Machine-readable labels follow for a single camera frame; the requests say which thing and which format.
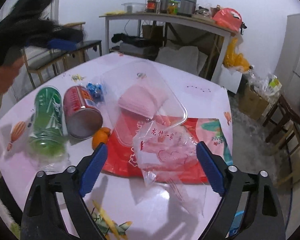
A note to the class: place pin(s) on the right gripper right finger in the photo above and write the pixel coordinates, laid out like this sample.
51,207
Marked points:
262,217

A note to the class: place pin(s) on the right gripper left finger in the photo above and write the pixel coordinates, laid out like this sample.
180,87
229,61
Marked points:
42,218

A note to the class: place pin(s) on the green clear plastic bottle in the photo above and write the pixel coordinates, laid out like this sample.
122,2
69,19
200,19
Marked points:
47,137

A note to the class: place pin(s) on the red drink can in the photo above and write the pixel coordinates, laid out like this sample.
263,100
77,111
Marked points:
82,116

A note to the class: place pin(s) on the clear printed plastic bag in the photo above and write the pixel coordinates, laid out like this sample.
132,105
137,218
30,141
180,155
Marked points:
163,154

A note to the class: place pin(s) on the red snack bag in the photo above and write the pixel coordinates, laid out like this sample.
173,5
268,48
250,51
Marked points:
121,160

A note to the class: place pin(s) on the blue candy wrapper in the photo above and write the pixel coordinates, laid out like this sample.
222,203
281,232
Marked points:
96,92

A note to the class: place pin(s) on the clear plastic container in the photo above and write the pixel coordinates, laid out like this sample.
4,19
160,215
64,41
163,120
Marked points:
125,123

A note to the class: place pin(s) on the pink sponge cloth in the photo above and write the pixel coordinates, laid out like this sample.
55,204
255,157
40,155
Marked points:
143,100

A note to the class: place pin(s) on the light wooden chair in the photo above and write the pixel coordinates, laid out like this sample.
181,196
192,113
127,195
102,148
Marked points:
293,132

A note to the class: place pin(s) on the small orange fruit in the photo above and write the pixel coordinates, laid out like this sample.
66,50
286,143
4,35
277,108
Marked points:
101,136

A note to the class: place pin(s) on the dark wooden stool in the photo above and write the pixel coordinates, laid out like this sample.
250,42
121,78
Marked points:
288,112

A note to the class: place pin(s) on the cardboard box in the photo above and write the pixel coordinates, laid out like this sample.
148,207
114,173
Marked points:
251,104

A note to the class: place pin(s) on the white foam board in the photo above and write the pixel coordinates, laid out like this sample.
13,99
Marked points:
229,79

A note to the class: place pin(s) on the grey refrigerator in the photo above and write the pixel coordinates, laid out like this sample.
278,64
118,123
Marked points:
288,66

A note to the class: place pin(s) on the black bench chair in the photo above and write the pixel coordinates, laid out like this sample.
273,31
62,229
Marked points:
37,61

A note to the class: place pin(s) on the yellow plastic bag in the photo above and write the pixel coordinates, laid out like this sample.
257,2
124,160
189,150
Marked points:
233,60

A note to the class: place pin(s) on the red plastic bag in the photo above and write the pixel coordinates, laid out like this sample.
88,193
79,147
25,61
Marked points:
228,18

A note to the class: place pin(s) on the grey rice cooker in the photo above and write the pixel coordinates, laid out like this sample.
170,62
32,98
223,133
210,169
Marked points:
180,7

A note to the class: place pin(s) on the clear plastic tub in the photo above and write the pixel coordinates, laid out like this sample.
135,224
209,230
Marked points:
132,7

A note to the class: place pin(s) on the red lidded jar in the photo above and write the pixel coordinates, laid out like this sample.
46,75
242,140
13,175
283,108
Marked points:
152,5

